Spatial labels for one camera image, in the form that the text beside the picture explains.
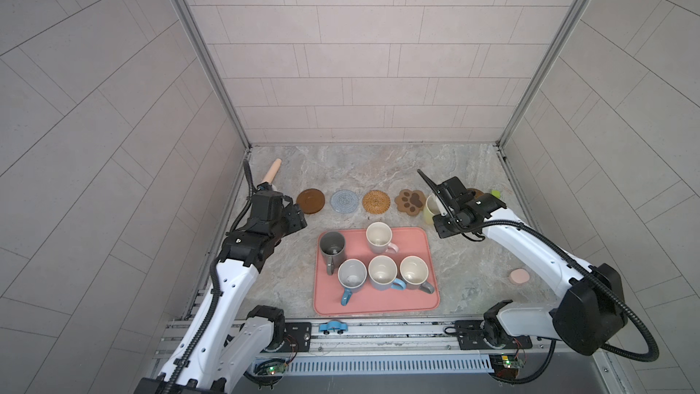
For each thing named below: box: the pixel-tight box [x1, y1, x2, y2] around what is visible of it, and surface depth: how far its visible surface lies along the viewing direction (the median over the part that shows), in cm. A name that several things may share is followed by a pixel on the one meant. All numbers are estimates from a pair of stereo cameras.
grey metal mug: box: [319, 230, 347, 276], surface depth 81 cm
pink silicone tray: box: [313, 227, 441, 316], surface depth 79 cm
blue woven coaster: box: [329, 189, 360, 214], surface depth 101 cm
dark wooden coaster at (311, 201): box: [296, 187, 326, 215], surface depth 101 cm
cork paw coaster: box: [394, 188, 427, 217], surface depth 100 cm
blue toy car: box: [318, 320, 350, 335], surface depth 73 cm
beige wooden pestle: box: [262, 157, 283, 185], surface depth 107 cm
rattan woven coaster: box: [361, 189, 392, 215], surface depth 101 cm
